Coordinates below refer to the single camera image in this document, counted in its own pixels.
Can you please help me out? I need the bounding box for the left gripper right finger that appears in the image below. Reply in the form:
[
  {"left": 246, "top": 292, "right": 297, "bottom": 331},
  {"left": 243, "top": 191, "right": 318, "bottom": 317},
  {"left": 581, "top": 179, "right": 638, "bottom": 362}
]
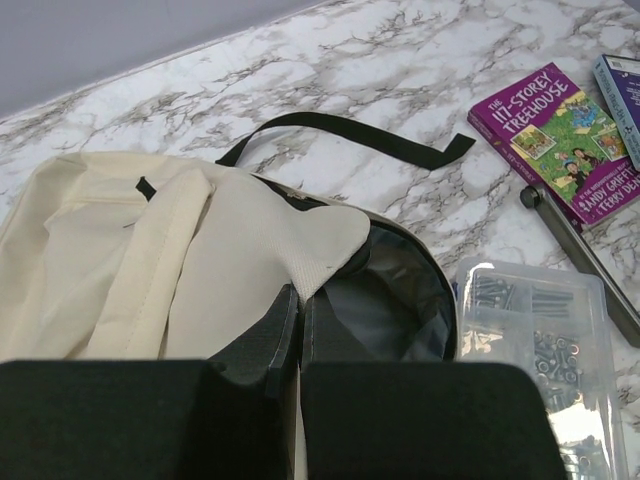
[{"left": 300, "top": 294, "right": 566, "bottom": 479}]

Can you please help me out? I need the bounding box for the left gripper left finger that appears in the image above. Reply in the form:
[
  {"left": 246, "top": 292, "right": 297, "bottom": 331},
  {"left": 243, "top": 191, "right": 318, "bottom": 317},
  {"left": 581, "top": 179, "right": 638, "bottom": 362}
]
[{"left": 1, "top": 285, "right": 298, "bottom": 479}]

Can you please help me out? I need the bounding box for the cream canvas backpack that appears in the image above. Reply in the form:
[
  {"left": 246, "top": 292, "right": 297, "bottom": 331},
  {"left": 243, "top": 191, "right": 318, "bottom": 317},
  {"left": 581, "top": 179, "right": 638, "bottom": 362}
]
[{"left": 0, "top": 111, "right": 477, "bottom": 363}]

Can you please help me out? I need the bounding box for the purple treehouse book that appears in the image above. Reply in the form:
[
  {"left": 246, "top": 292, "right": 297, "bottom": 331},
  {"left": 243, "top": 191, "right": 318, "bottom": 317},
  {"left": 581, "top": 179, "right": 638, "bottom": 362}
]
[{"left": 467, "top": 63, "right": 639, "bottom": 229}]

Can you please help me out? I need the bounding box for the purple white book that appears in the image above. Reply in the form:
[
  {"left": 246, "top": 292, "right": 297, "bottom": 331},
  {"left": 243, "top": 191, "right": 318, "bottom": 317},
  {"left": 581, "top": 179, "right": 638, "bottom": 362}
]
[{"left": 593, "top": 54, "right": 639, "bottom": 171}]

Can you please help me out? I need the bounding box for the clear plastic parts box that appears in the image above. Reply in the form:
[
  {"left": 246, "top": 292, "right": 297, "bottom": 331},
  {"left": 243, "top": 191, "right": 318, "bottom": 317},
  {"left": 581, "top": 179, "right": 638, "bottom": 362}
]
[{"left": 455, "top": 257, "right": 629, "bottom": 479}]

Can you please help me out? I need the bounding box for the dark metal T-handle tool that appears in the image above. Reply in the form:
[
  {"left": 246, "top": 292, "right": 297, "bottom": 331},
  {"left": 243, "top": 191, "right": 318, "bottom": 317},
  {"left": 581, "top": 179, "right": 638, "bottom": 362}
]
[{"left": 520, "top": 184, "right": 639, "bottom": 348}]

